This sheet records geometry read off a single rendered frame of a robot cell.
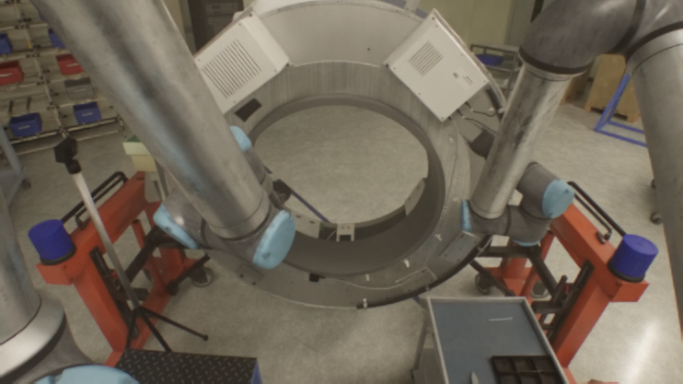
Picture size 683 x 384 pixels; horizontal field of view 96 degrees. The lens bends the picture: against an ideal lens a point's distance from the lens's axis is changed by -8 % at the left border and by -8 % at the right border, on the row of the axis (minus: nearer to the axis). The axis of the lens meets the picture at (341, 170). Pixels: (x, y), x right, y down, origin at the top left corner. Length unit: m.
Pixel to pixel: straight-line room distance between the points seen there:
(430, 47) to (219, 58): 0.59
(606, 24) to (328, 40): 0.75
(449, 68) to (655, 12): 0.55
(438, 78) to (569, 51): 0.49
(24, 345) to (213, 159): 0.27
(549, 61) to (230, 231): 0.54
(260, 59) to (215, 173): 0.65
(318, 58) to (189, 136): 0.83
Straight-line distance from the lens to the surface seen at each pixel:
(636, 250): 1.55
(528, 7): 10.47
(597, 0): 0.62
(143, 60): 0.31
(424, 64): 1.02
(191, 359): 1.60
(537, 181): 0.94
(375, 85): 1.14
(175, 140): 0.35
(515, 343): 1.61
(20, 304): 0.47
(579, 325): 1.89
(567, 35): 0.62
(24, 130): 5.56
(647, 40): 0.64
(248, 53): 1.00
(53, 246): 1.64
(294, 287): 1.72
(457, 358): 1.49
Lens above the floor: 1.89
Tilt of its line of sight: 30 degrees down
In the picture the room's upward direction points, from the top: straight up
